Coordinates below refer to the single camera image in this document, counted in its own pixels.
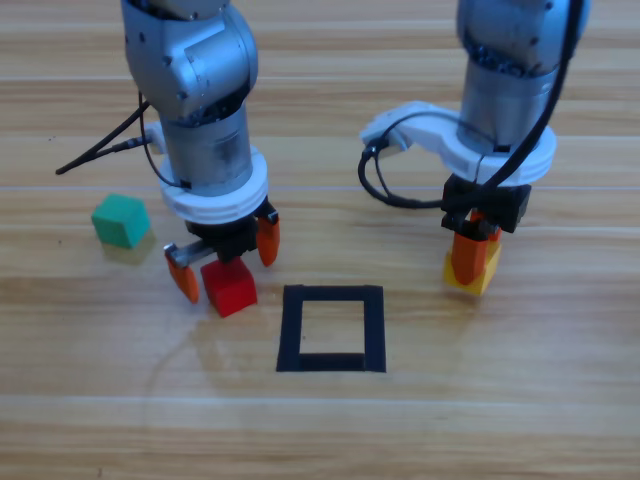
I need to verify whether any red cube block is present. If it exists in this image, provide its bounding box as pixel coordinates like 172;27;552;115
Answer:
200;257;259;319

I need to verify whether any black tape rectangle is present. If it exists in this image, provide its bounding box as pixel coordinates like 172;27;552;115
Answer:
275;284;388;374

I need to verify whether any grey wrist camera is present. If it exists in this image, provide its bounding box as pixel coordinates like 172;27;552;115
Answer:
359;122;409;155

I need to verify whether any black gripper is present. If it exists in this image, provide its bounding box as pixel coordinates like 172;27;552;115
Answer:
440;173;531;286
163;198;281;305

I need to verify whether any green cube block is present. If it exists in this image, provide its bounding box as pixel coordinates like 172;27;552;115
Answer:
90;193;152;250

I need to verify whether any yellow cube block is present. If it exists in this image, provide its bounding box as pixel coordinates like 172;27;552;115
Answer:
442;239;503;295

